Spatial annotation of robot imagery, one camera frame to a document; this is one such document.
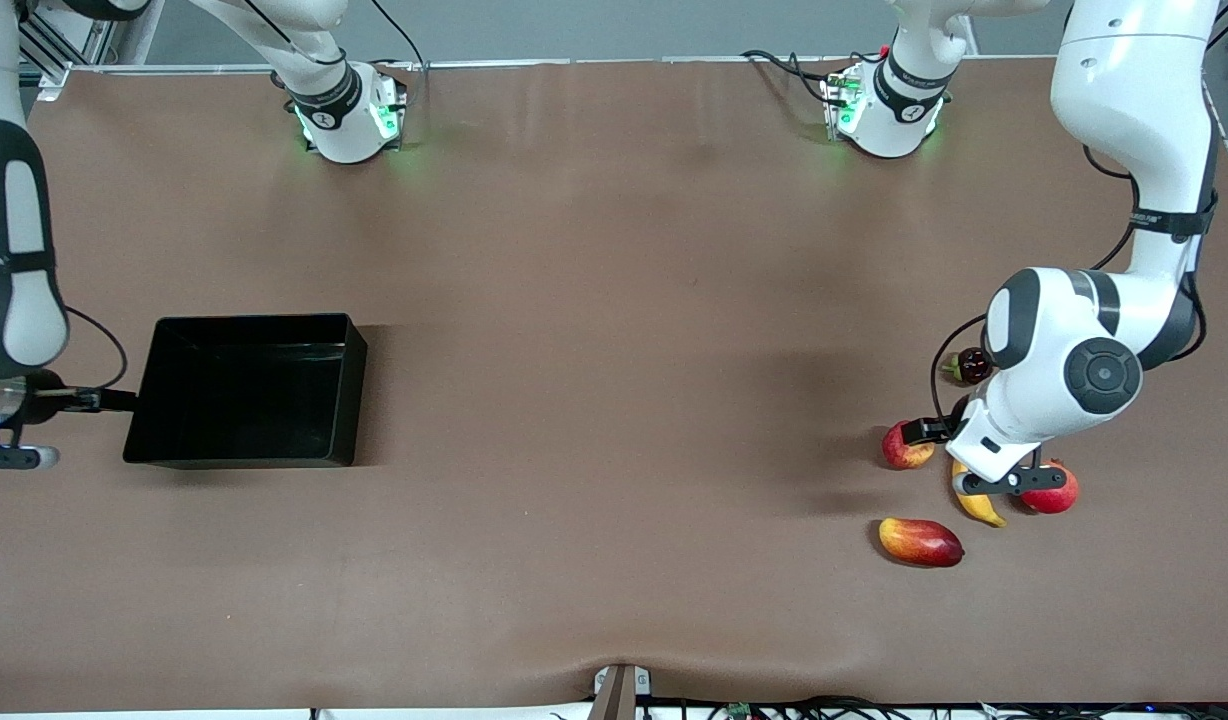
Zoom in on deep red round fruit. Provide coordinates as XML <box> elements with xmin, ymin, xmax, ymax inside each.
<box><xmin>1019</xmin><ymin>460</ymin><xmax>1081</xmax><ymax>516</ymax></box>

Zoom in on black left base cable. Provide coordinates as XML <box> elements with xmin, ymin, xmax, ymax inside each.
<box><xmin>742</xmin><ymin>48</ymin><xmax>837</xmax><ymax>87</ymax></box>

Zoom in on red yellow mango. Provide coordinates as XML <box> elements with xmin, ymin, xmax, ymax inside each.
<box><xmin>878</xmin><ymin>517</ymin><xmax>965</xmax><ymax>569</ymax></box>

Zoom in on aluminium frame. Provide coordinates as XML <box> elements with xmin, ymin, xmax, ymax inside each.
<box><xmin>14</xmin><ymin>0</ymin><xmax>125</xmax><ymax>101</ymax></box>

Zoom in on red yellow apple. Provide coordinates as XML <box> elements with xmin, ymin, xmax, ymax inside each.
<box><xmin>881</xmin><ymin>420</ymin><xmax>937</xmax><ymax>471</ymax></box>

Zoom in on black left camera cable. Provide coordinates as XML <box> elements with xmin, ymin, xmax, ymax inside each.
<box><xmin>930</xmin><ymin>145</ymin><xmax>1210</xmax><ymax>426</ymax></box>

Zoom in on black right camera cable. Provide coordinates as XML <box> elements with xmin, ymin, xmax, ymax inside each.
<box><xmin>64</xmin><ymin>305</ymin><xmax>130</xmax><ymax>396</ymax></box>

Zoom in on black plastic box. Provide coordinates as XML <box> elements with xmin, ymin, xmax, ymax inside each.
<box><xmin>122</xmin><ymin>313</ymin><xmax>368</xmax><ymax>470</ymax></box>

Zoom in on brown table mat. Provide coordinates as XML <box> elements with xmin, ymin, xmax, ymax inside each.
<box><xmin>0</xmin><ymin>55</ymin><xmax>1228</xmax><ymax>713</ymax></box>

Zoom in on dark purple mangosteen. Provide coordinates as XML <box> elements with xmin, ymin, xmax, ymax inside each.
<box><xmin>940</xmin><ymin>347</ymin><xmax>993</xmax><ymax>386</ymax></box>

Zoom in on grey table clamp bracket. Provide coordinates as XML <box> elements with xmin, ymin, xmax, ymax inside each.
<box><xmin>592</xmin><ymin>663</ymin><xmax>653</xmax><ymax>720</ymax></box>

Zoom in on black camera cable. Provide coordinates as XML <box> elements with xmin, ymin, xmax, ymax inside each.
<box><xmin>64</xmin><ymin>305</ymin><xmax>130</xmax><ymax>396</ymax></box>
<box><xmin>930</xmin><ymin>145</ymin><xmax>1210</xmax><ymax>426</ymax></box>

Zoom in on silver table edge strip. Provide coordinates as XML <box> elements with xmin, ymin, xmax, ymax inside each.
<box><xmin>39</xmin><ymin>52</ymin><xmax>1080</xmax><ymax>101</ymax></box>

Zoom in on yellow banana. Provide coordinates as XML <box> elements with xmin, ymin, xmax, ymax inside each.
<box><xmin>951</xmin><ymin>455</ymin><xmax>1008</xmax><ymax>529</ymax></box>

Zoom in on black base cable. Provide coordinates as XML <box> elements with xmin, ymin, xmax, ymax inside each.
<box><xmin>742</xmin><ymin>48</ymin><xmax>837</xmax><ymax>87</ymax></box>
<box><xmin>369</xmin><ymin>0</ymin><xmax>431</xmax><ymax>101</ymax></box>

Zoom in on tangled black cables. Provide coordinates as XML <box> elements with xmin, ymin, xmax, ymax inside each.
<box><xmin>309</xmin><ymin>695</ymin><xmax>1228</xmax><ymax>720</ymax></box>

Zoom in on black right base cable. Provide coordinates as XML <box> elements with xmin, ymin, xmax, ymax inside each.
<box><xmin>369</xmin><ymin>0</ymin><xmax>431</xmax><ymax>101</ymax></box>

